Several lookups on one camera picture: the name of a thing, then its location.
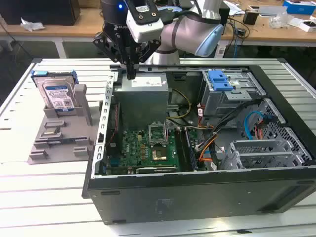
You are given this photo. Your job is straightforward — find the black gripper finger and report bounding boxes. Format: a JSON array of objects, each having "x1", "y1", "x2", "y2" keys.
[
  {"x1": 131, "y1": 39, "x2": 162, "y2": 80},
  {"x1": 92, "y1": 32, "x2": 132, "y2": 80}
]

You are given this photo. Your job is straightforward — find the hard disk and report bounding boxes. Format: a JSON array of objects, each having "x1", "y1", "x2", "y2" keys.
[{"x1": 31, "y1": 70, "x2": 79, "y2": 115}]

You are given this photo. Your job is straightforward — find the grey disk bay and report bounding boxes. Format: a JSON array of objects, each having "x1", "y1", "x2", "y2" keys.
[{"x1": 221, "y1": 139, "x2": 313, "y2": 171}]

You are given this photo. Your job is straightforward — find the wooden workbench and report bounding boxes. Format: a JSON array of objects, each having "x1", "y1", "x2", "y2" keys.
[{"x1": 0, "y1": 6, "x2": 316, "y2": 59}]

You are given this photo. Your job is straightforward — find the grey power supply unit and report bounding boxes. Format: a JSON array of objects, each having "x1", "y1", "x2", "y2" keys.
[{"x1": 113, "y1": 73, "x2": 170, "y2": 130}]

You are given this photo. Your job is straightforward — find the blue plastic bay latch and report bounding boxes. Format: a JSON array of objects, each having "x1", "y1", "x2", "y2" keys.
[{"x1": 208, "y1": 70, "x2": 235, "y2": 91}]

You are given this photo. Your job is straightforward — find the large black box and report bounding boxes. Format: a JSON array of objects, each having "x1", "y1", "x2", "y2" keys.
[{"x1": 0, "y1": 0, "x2": 81, "y2": 26}]

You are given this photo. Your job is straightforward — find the crumpled white paper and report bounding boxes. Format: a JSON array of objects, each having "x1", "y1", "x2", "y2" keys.
[{"x1": 20, "y1": 17, "x2": 46, "y2": 32}]

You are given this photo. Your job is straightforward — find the metal socket cover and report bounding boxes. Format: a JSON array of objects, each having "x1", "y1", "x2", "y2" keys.
[{"x1": 147, "y1": 122, "x2": 170, "y2": 148}]

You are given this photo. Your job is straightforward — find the black tower case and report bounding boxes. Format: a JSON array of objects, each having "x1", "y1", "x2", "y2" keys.
[{"x1": 219, "y1": 6, "x2": 231, "y2": 35}]

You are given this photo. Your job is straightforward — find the metal locking lever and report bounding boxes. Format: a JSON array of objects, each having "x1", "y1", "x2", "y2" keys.
[{"x1": 165, "y1": 122, "x2": 171, "y2": 149}]

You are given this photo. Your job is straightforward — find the grey optical drive cage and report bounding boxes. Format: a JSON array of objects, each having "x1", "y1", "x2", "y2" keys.
[{"x1": 199, "y1": 70, "x2": 267, "y2": 119}]

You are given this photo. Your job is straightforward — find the white paper sheets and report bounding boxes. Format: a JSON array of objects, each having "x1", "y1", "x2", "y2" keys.
[{"x1": 223, "y1": 0, "x2": 244, "y2": 17}]

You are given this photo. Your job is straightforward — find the green motherboard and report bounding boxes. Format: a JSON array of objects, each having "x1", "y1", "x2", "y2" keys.
[{"x1": 106, "y1": 127, "x2": 207, "y2": 173}]

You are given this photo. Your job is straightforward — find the black RAM slot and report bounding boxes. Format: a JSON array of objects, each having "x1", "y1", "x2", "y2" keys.
[{"x1": 174, "y1": 127, "x2": 188, "y2": 173}]

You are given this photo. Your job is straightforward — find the small black box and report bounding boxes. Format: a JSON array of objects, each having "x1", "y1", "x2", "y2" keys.
[{"x1": 243, "y1": 11, "x2": 259, "y2": 25}]

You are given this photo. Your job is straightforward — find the CPU socket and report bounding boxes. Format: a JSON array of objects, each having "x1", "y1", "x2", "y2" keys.
[{"x1": 151, "y1": 147, "x2": 168, "y2": 161}]

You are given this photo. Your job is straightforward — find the installed RAM stick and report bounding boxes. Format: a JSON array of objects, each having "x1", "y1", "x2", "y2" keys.
[{"x1": 184, "y1": 128, "x2": 198, "y2": 171}]

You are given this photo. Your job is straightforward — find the grey parts rack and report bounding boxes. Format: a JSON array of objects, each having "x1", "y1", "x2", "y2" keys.
[{"x1": 26, "y1": 83, "x2": 103, "y2": 165}]

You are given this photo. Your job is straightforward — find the graphics card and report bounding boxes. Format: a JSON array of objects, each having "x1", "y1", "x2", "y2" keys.
[{"x1": 135, "y1": 165, "x2": 179, "y2": 174}]

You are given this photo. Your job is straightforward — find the flat grey box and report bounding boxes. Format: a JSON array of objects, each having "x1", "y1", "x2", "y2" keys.
[{"x1": 259, "y1": 5, "x2": 288, "y2": 17}]

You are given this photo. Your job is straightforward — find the clear plastic bag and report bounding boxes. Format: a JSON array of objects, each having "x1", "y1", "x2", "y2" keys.
[{"x1": 269, "y1": 12, "x2": 290, "y2": 28}]

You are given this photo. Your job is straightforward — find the open white box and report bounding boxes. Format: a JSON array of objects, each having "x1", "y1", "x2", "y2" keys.
[{"x1": 287, "y1": 17, "x2": 316, "y2": 33}]

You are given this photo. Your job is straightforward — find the blue cardboard box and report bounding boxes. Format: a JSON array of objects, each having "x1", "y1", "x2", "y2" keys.
[{"x1": 282, "y1": 0, "x2": 316, "y2": 14}]

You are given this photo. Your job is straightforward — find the black PC case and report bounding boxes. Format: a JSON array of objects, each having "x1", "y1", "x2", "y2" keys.
[{"x1": 81, "y1": 58, "x2": 316, "y2": 225}]

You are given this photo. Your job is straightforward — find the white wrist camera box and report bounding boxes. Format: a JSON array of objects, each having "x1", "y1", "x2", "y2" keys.
[{"x1": 123, "y1": 0, "x2": 165, "y2": 43}]

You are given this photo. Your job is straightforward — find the yellow wire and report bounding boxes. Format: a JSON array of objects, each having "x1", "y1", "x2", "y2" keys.
[{"x1": 169, "y1": 88, "x2": 193, "y2": 119}]

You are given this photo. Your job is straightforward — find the blue hanging cable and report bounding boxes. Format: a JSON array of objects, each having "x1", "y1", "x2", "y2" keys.
[{"x1": 234, "y1": 32, "x2": 241, "y2": 59}]

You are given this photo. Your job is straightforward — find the black wire bundle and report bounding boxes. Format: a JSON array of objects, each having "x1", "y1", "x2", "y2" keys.
[{"x1": 212, "y1": 98, "x2": 264, "y2": 135}]

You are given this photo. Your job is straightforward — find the blue wire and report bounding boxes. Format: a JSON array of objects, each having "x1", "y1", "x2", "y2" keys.
[{"x1": 243, "y1": 111, "x2": 262, "y2": 141}]

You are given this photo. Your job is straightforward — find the orange and grey wire bundle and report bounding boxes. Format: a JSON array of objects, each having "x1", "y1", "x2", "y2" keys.
[{"x1": 196, "y1": 133, "x2": 218, "y2": 163}]

